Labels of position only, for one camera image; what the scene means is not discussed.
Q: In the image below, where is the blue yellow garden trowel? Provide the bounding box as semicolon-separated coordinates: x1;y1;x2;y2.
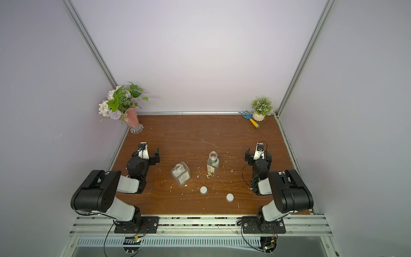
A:
239;111;260;129

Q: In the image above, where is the pink vase with flowers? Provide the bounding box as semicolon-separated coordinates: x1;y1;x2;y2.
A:
98;82;149;134

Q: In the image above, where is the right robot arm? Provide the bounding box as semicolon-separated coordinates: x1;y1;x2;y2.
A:
245;143;314;226

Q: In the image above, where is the white bottle cap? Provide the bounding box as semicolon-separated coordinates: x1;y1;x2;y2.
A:
200;186;208;194
226;193;234;202

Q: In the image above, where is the tall clear labelled bottle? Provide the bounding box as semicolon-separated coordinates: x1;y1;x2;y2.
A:
207;151;220;177

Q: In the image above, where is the small potted green plant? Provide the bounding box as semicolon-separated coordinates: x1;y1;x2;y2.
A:
251;96;274;121

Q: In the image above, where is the aluminium front rail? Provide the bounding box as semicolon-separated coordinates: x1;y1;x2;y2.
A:
69;215;332;237

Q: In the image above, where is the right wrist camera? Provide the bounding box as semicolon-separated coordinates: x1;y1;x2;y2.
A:
254;142;265;160

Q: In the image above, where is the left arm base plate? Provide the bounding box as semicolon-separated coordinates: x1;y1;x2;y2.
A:
114;216;159;234

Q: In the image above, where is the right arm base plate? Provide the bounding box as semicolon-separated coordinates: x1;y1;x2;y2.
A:
236;216;286;234

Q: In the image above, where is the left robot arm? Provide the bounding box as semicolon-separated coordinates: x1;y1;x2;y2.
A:
71;142;160;231

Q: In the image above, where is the square clear plastic bottle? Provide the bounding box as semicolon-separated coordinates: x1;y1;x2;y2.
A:
170;162;191;186

